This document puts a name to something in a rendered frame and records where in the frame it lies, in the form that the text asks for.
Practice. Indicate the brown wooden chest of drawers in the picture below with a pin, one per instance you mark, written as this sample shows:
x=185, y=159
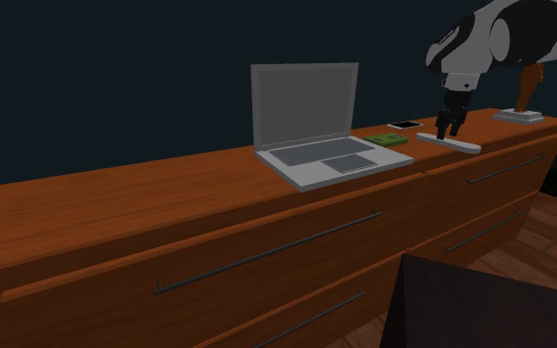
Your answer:
x=128, y=226

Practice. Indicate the white remote control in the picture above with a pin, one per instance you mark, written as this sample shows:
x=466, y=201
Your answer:
x=451, y=143

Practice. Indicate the brown figure on white base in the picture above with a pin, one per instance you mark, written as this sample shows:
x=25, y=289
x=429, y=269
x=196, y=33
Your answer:
x=524, y=96

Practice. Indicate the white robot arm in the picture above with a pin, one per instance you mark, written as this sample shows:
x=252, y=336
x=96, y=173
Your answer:
x=471, y=43

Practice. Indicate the green flat box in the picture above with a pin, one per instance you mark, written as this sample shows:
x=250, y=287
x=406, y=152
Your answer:
x=386, y=139

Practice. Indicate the black phone with white frame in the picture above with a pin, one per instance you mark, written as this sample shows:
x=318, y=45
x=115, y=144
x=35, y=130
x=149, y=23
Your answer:
x=405, y=125

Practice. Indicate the grey open laptop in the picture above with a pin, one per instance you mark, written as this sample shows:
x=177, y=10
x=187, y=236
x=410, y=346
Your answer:
x=307, y=125

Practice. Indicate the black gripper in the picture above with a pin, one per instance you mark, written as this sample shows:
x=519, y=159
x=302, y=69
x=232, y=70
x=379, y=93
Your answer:
x=457, y=102

